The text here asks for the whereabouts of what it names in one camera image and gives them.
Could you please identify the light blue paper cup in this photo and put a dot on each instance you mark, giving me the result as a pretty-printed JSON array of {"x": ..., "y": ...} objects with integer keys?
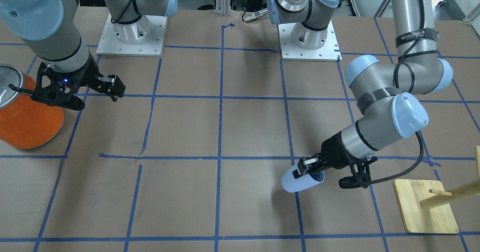
[{"x": 290, "y": 184}]

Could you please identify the wooden mug tree stand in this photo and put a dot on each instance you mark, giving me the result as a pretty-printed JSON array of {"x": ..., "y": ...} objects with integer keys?
[{"x": 424, "y": 206}]

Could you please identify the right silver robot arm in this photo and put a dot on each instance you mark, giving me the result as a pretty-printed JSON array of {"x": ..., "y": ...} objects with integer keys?
[{"x": 47, "y": 27}]

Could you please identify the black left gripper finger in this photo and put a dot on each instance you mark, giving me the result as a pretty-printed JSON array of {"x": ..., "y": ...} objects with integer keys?
[{"x": 309, "y": 165}]

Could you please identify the orange cylindrical container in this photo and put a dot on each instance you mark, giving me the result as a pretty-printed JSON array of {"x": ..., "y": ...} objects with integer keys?
[{"x": 24, "y": 123}]

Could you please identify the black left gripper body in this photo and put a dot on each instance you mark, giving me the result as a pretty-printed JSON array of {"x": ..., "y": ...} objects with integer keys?
[{"x": 335, "y": 152}]

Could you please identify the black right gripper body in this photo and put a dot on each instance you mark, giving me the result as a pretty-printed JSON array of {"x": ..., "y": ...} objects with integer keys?
[{"x": 87, "y": 76}]

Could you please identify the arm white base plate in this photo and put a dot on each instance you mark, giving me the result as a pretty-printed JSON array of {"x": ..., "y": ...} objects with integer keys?
[
  {"x": 298, "y": 43},
  {"x": 144, "y": 38}
]

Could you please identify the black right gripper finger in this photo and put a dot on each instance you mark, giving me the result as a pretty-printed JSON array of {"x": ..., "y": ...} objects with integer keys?
[{"x": 110, "y": 85}]

